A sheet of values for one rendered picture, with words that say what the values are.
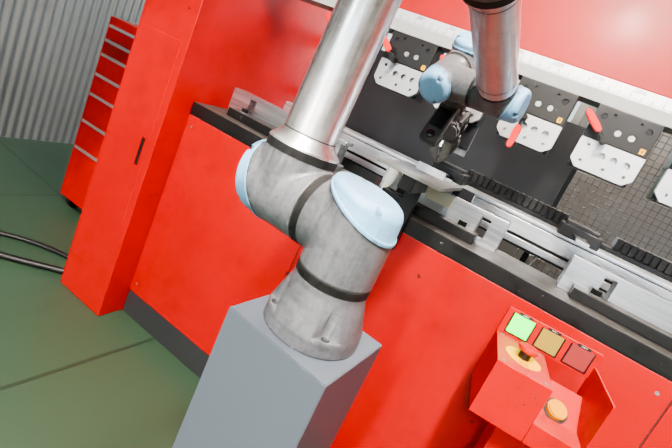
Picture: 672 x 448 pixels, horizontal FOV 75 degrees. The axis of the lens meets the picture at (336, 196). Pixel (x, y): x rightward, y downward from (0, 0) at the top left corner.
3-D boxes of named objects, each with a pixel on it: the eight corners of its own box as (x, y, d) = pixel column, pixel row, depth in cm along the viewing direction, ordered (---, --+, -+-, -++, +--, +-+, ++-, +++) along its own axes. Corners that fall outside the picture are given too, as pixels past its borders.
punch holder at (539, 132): (493, 132, 121) (522, 75, 117) (496, 135, 129) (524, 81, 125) (547, 154, 115) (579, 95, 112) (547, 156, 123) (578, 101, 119)
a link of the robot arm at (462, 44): (446, 38, 96) (465, 25, 101) (436, 82, 104) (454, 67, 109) (478, 51, 93) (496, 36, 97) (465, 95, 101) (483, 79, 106)
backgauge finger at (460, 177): (416, 169, 138) (423, 154, 137) (436, 171, 161) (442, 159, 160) (451, 186, 133) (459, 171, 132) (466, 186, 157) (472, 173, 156)
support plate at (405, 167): (376, 160, 111) (378, 156, 111) (407, 164, 135) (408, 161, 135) (440, 192, 104) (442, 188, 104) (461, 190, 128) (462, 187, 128)
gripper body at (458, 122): (467, 129, 119) (479, 91, 110) (453, 146, 114) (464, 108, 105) (442, 118, 122) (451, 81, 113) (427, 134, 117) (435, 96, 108)
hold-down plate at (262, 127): (226, 114, 156) (229, 106, 156) (235, 116, 161) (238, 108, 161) (291, 149, 145) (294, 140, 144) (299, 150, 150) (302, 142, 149)
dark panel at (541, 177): (301, 122, 210) (338, 33, 201) (303, 123, 212) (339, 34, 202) (533, 238, 167) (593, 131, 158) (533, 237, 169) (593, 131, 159)
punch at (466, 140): (432, 143, 132) (446, 113, 130) (434, 143, 134) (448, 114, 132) (463, 156, 128) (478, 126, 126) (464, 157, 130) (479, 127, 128)
